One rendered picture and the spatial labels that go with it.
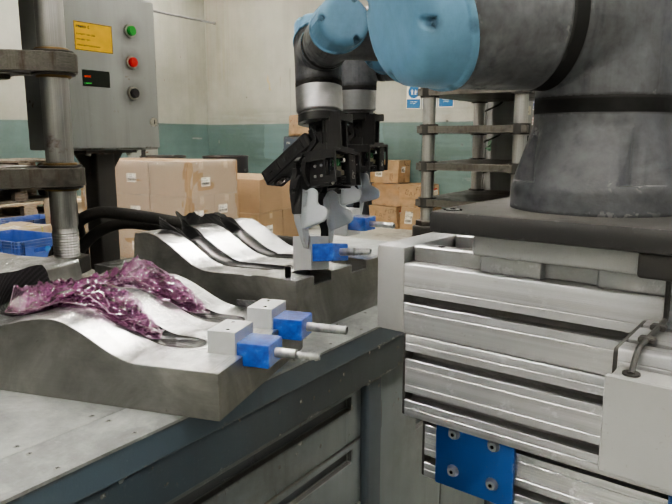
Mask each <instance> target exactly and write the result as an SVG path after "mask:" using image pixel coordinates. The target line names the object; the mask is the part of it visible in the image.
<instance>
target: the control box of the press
mask: <svg viewBox="0 0 672 504"><path fill-rule="evenodd" d="M18 9H19V21H20V33H21V45H22V50H30V49H33V48H34V47H37V44H36V32H35V19H34V6H33V0H18ZM63 9H64V23H65V37H66V48H67V49H69V50H70V51H74V53H75V54H77V58H78V74H77V75H76V77H72V78H71V79H69V93H70V107H71V121H72V135H73V149H74V156H75V157H76V158H77V160H78V161H79V163H80V164H82V167H85V175H86V185H85V186H86V200H87V209H90V208H93V207H100V206H111V207H117V194H116V177H115V167H116V165H117V163H118V161H119V159H120V157H121V155H122V153H126V155H132V153H137V150H145V149H158V148H159V147H160V142H159V121H158V100H157V79H156V58H155V37H154V16H153V3H151V2H149V1H144V0H63ZM24 81H25V94H26V106H27V118H28V130H29V142H30V150H38V151H45V146H44V133H43V120H42V108H41V95H40V82H39V78H36V77H35V76H24ZM85 254H89V255H90V261H91V262H90V265H91V269H93V270H95V265H94V264H97V263H103V262H108V261H114V260H119V259H120V244H119V230H116V231H113V232H110V233H108V234H106V235H104V236H102V237H101V238H99V239H98V240H97V241H95V242H94V243H93V244H92V245H91V246H90V252H89V249H88V250H87V251H86V253H85Z"/></svg>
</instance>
